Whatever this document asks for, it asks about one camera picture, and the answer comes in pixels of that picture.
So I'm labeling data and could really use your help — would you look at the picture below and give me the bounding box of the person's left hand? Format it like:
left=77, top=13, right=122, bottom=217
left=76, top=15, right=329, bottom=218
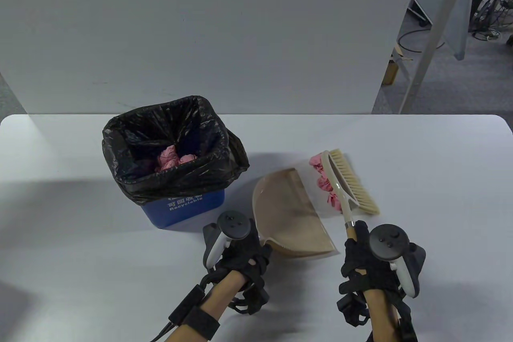
left=212, top=220, right=274, bottom=291

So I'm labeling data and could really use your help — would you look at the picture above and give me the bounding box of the person's right hand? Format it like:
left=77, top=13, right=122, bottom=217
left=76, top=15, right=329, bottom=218
left=339, top=220, right=403, bottom=295

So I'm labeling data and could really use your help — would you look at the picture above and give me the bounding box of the black hand controller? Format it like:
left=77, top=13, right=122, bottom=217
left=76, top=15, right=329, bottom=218
left=368, top=224, right=427, bottom=298
left=202, top=210, right=252, bottom=269

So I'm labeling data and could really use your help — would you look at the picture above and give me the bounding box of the beige plastic dustpan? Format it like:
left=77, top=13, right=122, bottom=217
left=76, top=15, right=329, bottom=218
left=252, top=160, right=341, bottom=258

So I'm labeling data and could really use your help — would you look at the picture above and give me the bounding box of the blue plastic recycling bin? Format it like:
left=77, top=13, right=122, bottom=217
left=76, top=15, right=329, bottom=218
left=140, top=190, right=226, bottom=230

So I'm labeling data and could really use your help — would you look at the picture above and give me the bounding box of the wooden handled hand brush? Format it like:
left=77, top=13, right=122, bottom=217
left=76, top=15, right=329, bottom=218
left=319, top=149, right=380, bottom=244

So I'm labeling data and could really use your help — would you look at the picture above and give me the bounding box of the black plastic bin bag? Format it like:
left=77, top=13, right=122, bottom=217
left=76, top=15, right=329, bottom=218
left=102, top=95, right=250, bottom=204

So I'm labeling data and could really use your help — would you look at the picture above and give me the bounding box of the pile of pink paper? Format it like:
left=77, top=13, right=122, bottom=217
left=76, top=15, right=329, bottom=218
left=156, top=145, right=344, bottom=214

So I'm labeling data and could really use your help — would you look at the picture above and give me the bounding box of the person's left forearm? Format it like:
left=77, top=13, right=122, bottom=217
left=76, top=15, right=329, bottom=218
left=166, top=270, right=245, bottom=342

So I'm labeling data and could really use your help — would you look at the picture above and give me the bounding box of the person's right forearm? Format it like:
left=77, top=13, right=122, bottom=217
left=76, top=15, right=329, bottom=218
left=363, top=289, right=401, bottom=342

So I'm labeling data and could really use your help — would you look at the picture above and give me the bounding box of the white table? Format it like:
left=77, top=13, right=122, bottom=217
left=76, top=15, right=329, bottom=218
left=0, top=114, right=513, bottom=342

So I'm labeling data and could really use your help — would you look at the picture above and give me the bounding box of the wooden block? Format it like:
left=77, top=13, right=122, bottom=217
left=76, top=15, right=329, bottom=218
left=382, top=43, right=413, bottom=85

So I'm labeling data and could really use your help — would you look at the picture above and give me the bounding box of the white backdrop board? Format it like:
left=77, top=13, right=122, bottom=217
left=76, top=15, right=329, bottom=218
left=0, top=0, right=425, bottom=115

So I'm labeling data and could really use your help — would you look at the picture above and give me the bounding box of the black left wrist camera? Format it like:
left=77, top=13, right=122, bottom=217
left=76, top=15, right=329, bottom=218
left=228, top=274, right=270, bottom=315

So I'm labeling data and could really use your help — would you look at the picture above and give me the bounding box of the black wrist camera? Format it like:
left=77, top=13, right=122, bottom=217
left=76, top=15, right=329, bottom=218
left=228, top=274, right=270, bottom=315
left=336, top=292, right=371, bottom=327

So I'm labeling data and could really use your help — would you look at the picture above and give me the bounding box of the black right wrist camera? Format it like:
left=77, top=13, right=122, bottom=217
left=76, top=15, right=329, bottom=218
left=336, top=292, right=371, bottom=327

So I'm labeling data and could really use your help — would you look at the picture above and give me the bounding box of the black left forearm strap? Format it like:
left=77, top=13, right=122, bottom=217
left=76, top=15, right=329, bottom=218
left=168, top=284, right=221, bottom=336

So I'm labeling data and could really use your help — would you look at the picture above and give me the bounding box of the black cable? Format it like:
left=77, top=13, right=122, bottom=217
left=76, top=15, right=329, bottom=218
left=150, top=320, right=177, bottom=342

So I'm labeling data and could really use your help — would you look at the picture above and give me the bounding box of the grey slanted metal post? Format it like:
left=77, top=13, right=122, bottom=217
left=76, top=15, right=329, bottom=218
left=399, top=0, right=478, bottom=115

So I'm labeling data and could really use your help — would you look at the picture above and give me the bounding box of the tangle of floor cables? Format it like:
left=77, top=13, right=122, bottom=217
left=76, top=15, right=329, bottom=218
left=471, top=0, right=513, bottom=42

